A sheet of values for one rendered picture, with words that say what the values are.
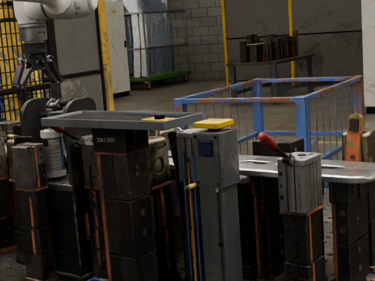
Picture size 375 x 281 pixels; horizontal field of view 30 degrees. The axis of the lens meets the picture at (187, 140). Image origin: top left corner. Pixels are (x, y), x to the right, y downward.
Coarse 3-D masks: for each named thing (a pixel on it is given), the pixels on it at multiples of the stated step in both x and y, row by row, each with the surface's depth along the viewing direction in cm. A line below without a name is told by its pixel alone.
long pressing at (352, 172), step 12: (240, 156) 186; (252, 156) 184; (264, 156) 183; (240, 168) 169; (252, 168) 167; (264, 168) 168; (276, 168) 167; (324, 168) 163; (348, 168) 161; (360, 168) 160; (372, 168) 159; (324, 180) 155; (336, 180) 153; (348, 180) 152; (360, 180) 151; (372, 180) 153
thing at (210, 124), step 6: (204, 120) 142; (210, 120) 141; (216, 120) 141; (222, 120) 140; (228, 120) 140; (198, 126) 140; (204, 126) 139; (210, 126) 138; (216, 126) 137; (222, 126) 138
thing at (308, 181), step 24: (288, 168) 147; (312, 168) 148; (288, 192) 149; (312, 192) 148; (288, 216) 150; (312, 216) 150; (288, 240) 151; (312, 240) 151; (288, 264) 152; (312, 264) 150
